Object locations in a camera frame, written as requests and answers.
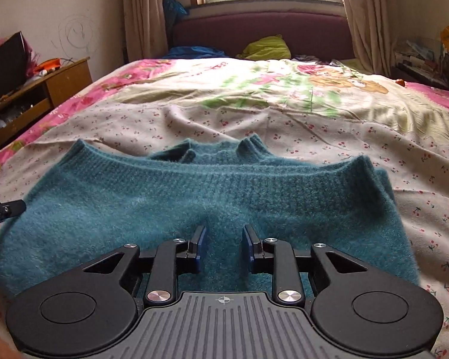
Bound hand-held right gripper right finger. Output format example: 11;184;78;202
243;224;367;304

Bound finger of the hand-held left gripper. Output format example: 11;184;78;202
0;199;27;218

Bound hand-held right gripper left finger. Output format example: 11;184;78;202
83;225;208;305

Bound teal fuzzy sweater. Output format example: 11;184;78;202
0;133;420;300

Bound dark clothes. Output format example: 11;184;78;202
292;54;347;65

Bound black bag on cabinet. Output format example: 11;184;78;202
0;32;31;107

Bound wooden cabinet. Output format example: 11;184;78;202
0;57;92;158

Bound orange item on cabinet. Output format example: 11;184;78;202
33;58;63;76

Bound cherry print bed sheet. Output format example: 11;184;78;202
0;103;449;359

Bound pink floral quilt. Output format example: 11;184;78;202
0;57;449;191

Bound blue cloth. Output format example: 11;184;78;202
161;45;227;60

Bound yellow-green cloth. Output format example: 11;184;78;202
241;35;293;60

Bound maroon bed headboard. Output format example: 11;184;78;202
172;11;354;60

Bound beige curtain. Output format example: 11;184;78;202
337;0;394;76
122;0;170;63

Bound blue hanging bag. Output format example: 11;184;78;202
162;0;191;28

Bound cluttered right nightstand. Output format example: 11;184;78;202
392;39;449;92

